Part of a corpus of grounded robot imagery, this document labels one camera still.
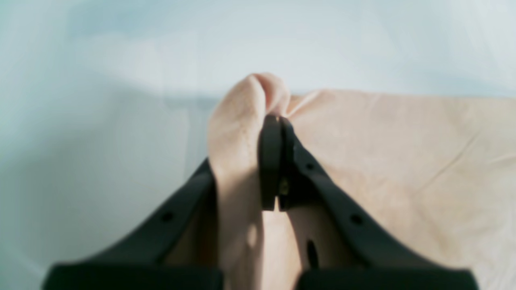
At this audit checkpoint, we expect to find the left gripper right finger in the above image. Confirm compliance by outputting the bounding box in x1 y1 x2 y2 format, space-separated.
278 117 479 290

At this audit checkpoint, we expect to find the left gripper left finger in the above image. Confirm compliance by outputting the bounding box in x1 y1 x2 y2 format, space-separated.
42 115 282 290

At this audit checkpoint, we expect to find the peach pink T-shirt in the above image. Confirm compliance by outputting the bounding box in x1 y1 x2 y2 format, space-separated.
163 72 516 290

